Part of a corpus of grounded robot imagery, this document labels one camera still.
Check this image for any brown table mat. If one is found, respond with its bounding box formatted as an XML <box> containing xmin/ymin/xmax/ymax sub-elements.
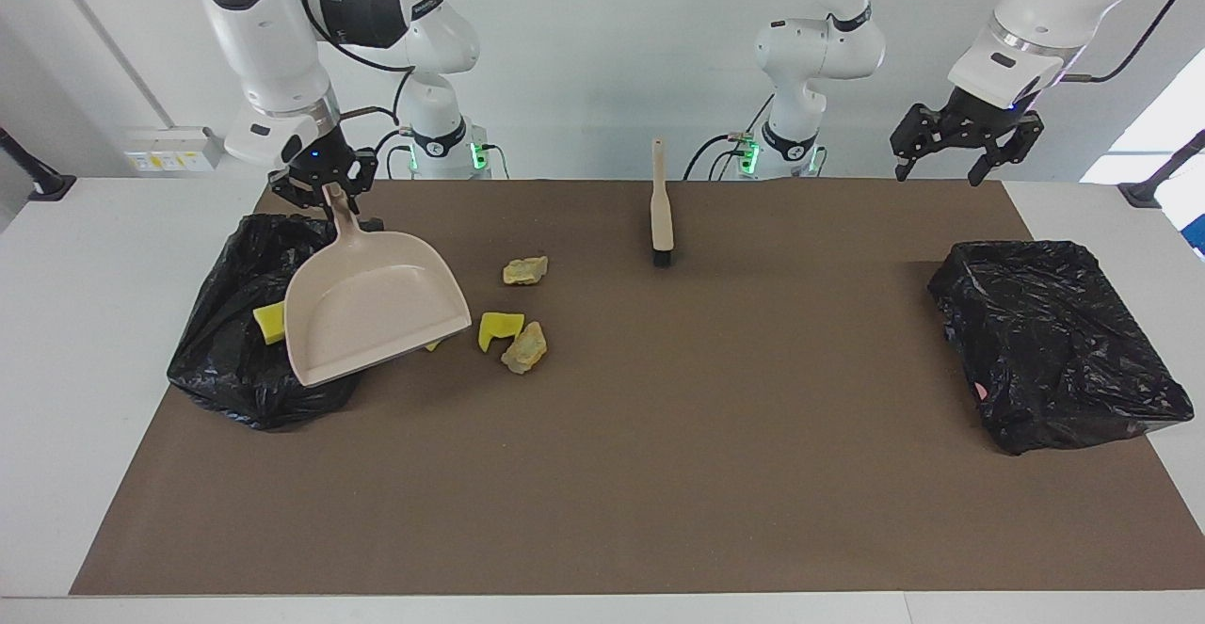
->
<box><xmin>69</xmin><ymin>179</ymin><xmax>1205</xmax><ymax>597</ymax></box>

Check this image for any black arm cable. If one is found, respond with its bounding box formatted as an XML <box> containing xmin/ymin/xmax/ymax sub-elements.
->
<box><xmin>301</xmin><ymin>3</ymin><xmax>417</xmax><ymax>128</ymax></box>
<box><xmin>1064</xmin><ymin>0</ymin><xmax>1189</xmax><ymax>86</ymax></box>

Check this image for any black base cable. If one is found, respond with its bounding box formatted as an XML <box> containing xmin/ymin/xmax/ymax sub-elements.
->
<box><xmin>683</xmin><ymin>132</ymin><xmax>754</xmax><ymax>180</ymax></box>
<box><xmin>372</xmin><ymin>128</ymin><xmax>415</xmax><ymax>180</ymax></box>

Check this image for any beige hand brush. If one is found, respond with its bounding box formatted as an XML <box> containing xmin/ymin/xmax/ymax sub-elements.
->
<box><xmin>651</xmin><ymin>137</ymin><xmax>675</xmax><ymax>269</ymax></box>

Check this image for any black clamp stand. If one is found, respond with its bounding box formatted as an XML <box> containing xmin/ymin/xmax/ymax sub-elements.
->
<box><xmin>0</xmin><ymin>127</ymin><xmax>76</xmax><ymax>201</ymax></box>
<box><xmin>1118</xmin><ymin>130</ymin><xmax>1205</xmax><ymax>209</ymax></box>

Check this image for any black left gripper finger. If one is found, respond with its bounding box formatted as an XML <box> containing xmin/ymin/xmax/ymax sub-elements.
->
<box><xmin>966</xmin><ymin>112</ymin><xmax>1046</xmax><ymax>188</ymax></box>
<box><xmin>889</xmin><ymin>103</ymin><xmax>952</xmax><ymax>184</ymax></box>

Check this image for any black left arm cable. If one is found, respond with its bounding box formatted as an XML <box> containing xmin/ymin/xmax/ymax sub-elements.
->
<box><xmin>1064</xmin><ymin>0</ymin><xmax>1189</xmax><ymax>86</ymax></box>

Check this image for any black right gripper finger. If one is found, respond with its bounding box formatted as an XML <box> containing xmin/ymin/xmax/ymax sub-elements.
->
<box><xmin>268</xmin><ymin>166</ymin><xmax>329</xmax><ymax>222</ymax></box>
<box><xmin>342</xmin><ymin>152</ymin><xmax>381</xmax><ymax>217</ymax></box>

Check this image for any black bag lined bin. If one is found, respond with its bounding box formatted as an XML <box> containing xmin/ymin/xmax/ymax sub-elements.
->
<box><xmin>927</xmin><ymin>240</ymin><xmax>1195</xmax><ymax>456</ymax></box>
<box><xmin>167</xmin><ymin>213</ymin><xmax>399</xmax><ymax>432</ymax></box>

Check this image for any white wall outlet box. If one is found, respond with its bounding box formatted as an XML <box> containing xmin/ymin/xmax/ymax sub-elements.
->
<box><xmin>125</xmin><ymin>127</ymin><xmax>225</xmax><ymax>173</ymax></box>

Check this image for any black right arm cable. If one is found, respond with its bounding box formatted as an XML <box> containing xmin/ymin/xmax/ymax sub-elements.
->
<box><xmin>301</xmin><ymin>3</ymin><xmax>417</xmax><ymax>128</ymax></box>

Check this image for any beige plastic dustpan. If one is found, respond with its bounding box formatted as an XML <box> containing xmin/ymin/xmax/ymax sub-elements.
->
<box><xmin>282</xmin><ymin>182</ymin><xmax>473</xmax><ymax>388</ymax></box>

